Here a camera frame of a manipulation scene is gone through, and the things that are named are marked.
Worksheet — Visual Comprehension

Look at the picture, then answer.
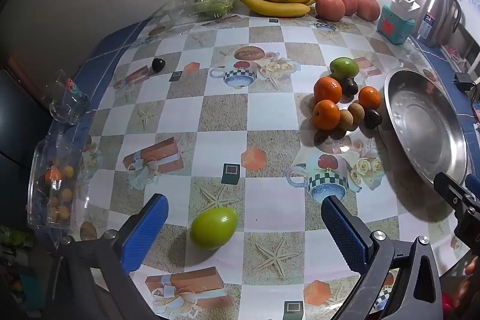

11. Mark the mandarin orange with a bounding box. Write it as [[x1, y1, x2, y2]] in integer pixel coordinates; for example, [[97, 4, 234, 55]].
[[312, 100, 341, 130], [358, 85, 382, 110], [313, 77, 343, 104]]

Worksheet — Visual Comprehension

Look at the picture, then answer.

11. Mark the clear glass cup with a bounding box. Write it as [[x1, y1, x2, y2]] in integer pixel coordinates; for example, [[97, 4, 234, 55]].
[[45, 70, 89, 126]]

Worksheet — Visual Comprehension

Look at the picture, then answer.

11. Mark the stainless steel bowl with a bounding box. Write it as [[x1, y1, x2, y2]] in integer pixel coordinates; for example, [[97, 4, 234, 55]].
[[383, 67, 469, 189]]

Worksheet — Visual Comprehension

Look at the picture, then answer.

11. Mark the black charger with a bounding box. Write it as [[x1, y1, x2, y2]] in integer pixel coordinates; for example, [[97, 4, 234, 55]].
[[453, 73, 474, 91]]

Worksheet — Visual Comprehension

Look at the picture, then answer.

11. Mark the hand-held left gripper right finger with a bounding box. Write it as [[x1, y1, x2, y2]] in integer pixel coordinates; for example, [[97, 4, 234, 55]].
[[321, 194, 445, 320]]

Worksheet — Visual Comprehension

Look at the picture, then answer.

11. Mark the green jujube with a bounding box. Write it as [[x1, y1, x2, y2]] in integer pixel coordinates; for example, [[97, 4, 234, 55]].
[[189, 207, 239, 250], [329, 57, 360, 81]]

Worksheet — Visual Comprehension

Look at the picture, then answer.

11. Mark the clear plastic tub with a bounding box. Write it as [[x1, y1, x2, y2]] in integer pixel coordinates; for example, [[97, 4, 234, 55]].
[[25, 125, 92, 231]]

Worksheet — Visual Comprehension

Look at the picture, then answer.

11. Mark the pile of kumquats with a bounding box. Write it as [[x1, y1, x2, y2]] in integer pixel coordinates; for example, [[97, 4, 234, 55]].
[[44, 164, 75, 223]]

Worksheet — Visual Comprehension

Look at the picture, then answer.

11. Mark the clear tray of green fruit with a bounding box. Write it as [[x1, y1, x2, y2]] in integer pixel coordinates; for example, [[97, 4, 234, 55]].
[[193, 0, 234, 19]]

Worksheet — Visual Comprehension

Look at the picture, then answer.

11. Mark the stainless steel thermos kettle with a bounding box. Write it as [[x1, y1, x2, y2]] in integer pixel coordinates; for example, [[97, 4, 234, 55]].
[[410, 0, 464, 48]]

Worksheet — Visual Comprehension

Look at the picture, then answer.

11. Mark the checkered printed tablecloth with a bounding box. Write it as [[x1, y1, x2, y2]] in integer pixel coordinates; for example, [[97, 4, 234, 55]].
[[22, 10, 480, 320]]

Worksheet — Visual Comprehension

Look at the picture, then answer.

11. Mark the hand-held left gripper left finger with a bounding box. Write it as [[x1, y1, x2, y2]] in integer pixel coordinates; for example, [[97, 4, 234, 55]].
[[45, 193, 169, 320]]

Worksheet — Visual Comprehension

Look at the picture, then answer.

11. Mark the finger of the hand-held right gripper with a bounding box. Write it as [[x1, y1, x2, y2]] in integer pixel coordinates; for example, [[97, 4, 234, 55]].
[[434, 172, 480, 211], [465, 174, 480, 198]]

